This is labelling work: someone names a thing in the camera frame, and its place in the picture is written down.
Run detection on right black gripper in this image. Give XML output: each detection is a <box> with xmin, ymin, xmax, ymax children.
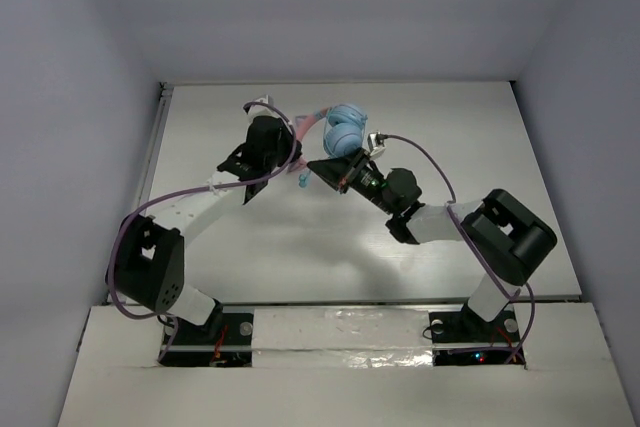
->
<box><xmin>308</xmin><ymin>147</ymin><xmax>396</xmax><ymax>215</ymax></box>

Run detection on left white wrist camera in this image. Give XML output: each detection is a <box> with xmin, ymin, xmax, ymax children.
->
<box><xmin>254</xmin><ymin>94</ymin><xmax>275</xmax><ymax>107</ymax></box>

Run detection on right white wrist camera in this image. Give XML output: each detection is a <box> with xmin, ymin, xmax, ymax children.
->
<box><xmin>367</xmin><ymin>131</ymin><xmax>388</xmax><ymax>160</ymax></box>

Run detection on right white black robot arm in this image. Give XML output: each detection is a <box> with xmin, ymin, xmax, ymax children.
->
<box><xmin>308</xmin><ymin>149</ymin><xmax>557</xmax><ymax>342</ymax></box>

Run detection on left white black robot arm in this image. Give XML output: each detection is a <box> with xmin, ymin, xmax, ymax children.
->
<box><xmin>106</xmin><ymin>112</ymin><xmax>301</xmax><ymax>342</ymax></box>

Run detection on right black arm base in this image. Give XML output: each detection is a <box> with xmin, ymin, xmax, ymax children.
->
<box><xmin>419</xmin><ymin>303</ymin><xmax>527</xmax><ymax>367</ymax></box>

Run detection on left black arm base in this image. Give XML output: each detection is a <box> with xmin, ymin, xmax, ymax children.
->
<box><xmin>156</xmin><ymin>305</ymin><xmax>254</xmax><ymax>368</ymax></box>

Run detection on aluminium rail left edge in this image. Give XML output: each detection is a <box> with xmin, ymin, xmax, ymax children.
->
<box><xmin>102</xmin><ymin>81</ymin><xmax>173</xmax><ymax>305</ymax></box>

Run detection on white foil-covered foam block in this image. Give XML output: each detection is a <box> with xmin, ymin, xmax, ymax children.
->
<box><xmin>251</xmin><ymin>307</ymin><xmax>433</xmax><ymax>369</ymax></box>

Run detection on aluminium rail front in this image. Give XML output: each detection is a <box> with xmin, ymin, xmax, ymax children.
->
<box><xmin>224</xmin><ymin>294</ymin><xmax>585</xmax><ymax>308</ymax></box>

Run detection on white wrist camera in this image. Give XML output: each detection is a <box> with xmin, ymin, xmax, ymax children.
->
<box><xmin>367</xmin><ymin>131</ymin><xmax>388</xmax><ymax>160</ymax></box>
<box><xmin>254</xmin><ymin>94</ymin><xmax>275</xmax><ymax>107</ymax></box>

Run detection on pink blue cat-ear headphones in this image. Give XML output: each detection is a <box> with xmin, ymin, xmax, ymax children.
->
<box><xmin>294</xmin><ymin>104</ymin><xmax>368</xmax><ymax>158</ymax></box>

